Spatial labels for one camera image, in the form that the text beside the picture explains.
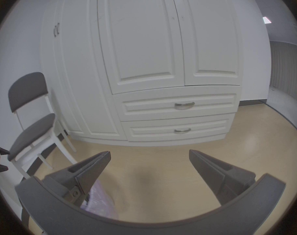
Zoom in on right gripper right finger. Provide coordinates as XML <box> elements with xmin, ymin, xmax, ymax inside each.
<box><xmin>188</xmin><ymin>149</ymin><xmax>256</xmax><ymax>207</ymax></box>

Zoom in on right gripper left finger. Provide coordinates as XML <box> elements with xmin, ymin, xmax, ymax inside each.
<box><xmin>43</xmin><ymin>151</ymin><xmax>112</xmax><ymax>208</ymax></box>

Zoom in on purple plastic bag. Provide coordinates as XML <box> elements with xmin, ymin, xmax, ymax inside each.
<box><xmin>80</xmin><ymin>180</ymin><xmax>118</xmax><ymax>221</ymax></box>

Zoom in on grey and white chair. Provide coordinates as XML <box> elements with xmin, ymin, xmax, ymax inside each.
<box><xmin>7</xmin><ymin>72</ymin><xmax>78</xmax><ymax>180</ymax></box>

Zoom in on grey curtain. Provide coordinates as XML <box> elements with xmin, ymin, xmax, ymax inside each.
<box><xmin>269</xmin><ymin>41</ymin><xmax>297</xmax><ymax>95</ymax></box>

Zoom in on white wardrobe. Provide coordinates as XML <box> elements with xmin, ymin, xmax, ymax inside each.
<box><xmin>39</xmin><ymin>0</ymin><xmax>244</xmax><ymax>147</ymax></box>

